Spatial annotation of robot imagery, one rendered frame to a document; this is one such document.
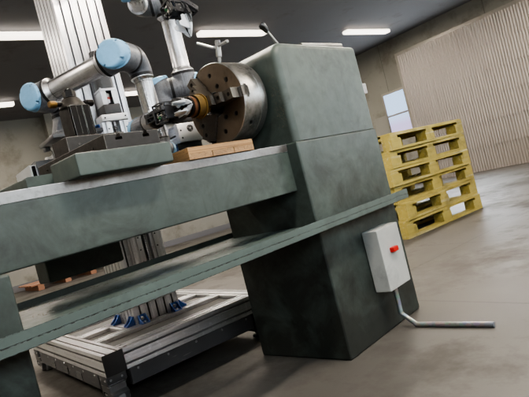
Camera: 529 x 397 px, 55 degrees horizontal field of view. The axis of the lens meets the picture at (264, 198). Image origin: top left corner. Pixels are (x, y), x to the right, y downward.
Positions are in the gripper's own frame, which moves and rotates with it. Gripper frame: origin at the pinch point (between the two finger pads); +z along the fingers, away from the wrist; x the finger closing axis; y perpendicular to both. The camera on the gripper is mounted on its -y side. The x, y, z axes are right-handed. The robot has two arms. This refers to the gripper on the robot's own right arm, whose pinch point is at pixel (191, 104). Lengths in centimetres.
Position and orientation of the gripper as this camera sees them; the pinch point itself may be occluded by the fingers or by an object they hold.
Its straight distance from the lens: 188.8
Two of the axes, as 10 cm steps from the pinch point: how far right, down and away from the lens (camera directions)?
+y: -6.6, 1.8, -7.3
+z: 7.1, -1.7, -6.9
